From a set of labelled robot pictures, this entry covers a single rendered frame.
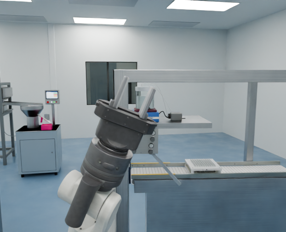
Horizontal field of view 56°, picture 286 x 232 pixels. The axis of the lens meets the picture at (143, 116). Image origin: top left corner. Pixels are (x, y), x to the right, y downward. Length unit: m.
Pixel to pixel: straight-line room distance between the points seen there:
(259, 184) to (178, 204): 0.65
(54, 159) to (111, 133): 4.14
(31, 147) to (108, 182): 4.13
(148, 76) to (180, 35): 6.34
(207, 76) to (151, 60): 6.02
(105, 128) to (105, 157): 0.05
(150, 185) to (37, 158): 2.84
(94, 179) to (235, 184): 1.83
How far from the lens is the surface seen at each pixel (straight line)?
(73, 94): 7.15
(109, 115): 0.49
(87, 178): 0.52
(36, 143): 4.60
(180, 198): 2.25
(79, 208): 0.53
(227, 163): 2.50
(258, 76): 1.41
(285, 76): 1.48
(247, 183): 2.31
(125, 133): 0.51
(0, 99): 5.37
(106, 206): 0.56
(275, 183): 2.41
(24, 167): 4.75
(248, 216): 2.49
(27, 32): 7.35
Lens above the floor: 1.61
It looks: 8 degrees down
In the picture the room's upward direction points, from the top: straight up
